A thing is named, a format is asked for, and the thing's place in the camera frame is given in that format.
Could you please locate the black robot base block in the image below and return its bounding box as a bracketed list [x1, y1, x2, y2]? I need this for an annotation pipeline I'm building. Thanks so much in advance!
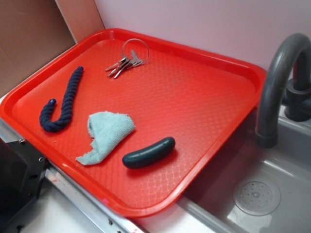
[0, 140, 47, 220]

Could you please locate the dark green plastic pickle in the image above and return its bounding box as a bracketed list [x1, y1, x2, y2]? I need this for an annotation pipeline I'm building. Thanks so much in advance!
[122, 137, 176, 169]

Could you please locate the red plastic tray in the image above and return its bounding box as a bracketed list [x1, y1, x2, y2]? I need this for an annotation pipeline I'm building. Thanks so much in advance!
[0, 29, 265, 218]

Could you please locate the light blue cloth rag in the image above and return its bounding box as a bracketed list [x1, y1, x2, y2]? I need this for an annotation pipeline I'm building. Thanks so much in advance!
[76, 111, 135, 166]

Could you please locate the silver keys bunch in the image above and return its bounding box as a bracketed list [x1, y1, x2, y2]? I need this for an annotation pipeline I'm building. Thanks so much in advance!
[105, 50, 144, 79]

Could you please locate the grey plastic sink basin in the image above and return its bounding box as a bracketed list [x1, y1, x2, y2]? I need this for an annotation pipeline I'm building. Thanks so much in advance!
[177, 101, 311, 233]

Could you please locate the grey plastic faucet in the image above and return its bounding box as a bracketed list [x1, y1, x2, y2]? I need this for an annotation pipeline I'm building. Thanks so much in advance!
[255, 33, 311, 148]

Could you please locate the brown cardboard panel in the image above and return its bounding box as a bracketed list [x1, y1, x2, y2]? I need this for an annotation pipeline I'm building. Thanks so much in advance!
[0, 0, 104, 96]

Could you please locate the large wire key ring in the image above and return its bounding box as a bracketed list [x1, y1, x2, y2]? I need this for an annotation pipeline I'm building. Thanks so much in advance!
[122, 38, 150, 65]

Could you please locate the navy blue braided rope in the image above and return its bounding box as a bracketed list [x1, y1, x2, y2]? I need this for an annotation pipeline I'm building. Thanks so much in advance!
[39, 66, 84, 133]

